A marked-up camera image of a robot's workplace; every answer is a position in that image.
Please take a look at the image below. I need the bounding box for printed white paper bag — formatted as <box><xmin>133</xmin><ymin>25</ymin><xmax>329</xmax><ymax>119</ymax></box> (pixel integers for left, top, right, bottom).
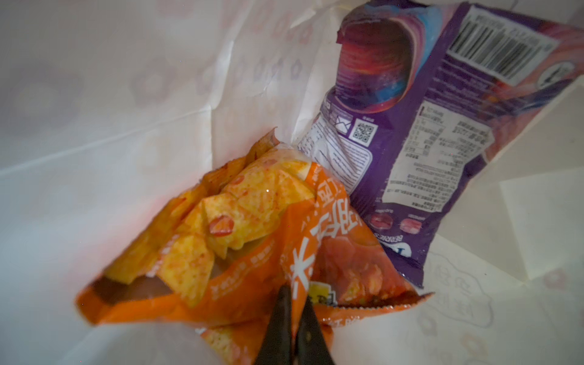
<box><xmin>1</xmin><ymin>1</ymin><xmax>583</xmax><ymax>364</ymax></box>

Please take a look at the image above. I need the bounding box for purple snack bag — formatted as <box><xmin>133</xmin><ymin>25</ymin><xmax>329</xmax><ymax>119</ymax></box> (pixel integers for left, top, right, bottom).
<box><xmin>298</xmin><ymin>1</ymin><xmax>583</xmax><ymax>287</ymax></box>

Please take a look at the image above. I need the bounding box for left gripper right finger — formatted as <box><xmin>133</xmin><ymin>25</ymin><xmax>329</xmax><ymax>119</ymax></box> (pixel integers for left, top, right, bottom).
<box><xmin>295</xmin><ymin>298</ymin><xmax>335</xmax><ymax>365</ymax></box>

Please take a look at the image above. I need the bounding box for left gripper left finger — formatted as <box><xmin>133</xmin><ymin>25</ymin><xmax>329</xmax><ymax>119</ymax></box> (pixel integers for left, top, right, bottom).
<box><xmin>253</xmin><ymin>284</ymin><xmax>292</xmax><ymax>365</ymax></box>

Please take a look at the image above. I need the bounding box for orange snack pack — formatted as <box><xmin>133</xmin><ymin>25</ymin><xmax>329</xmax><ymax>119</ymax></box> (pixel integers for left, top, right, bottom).
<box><xmin>76</xmin><ymin>132</ymin><xmax>427</xmax><ymax>364</ymax></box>

